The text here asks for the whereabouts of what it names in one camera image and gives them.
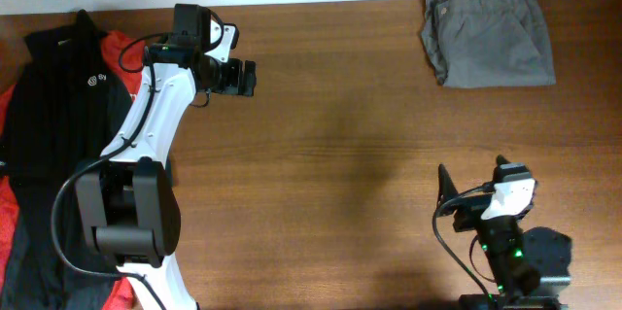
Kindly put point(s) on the black polo shirt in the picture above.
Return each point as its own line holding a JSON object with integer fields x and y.
{"x": 66, "y": 106}

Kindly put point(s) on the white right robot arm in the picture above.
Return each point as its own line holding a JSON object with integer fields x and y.
{"x": 501, "y": 224}

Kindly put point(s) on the red garment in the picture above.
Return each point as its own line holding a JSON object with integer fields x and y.
{"x": 14, "y": 237}

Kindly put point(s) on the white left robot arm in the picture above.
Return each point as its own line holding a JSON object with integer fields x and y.
{"x": 129, "y": 212}

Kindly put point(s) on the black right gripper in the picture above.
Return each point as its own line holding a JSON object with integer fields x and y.
{"x": 469, "y": 215}

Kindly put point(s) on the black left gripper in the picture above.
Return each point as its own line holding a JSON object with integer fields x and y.
{"x": 233, "y": 82}

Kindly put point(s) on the grey shorts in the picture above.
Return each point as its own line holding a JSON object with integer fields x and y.
{"x": 488, "y": 43}

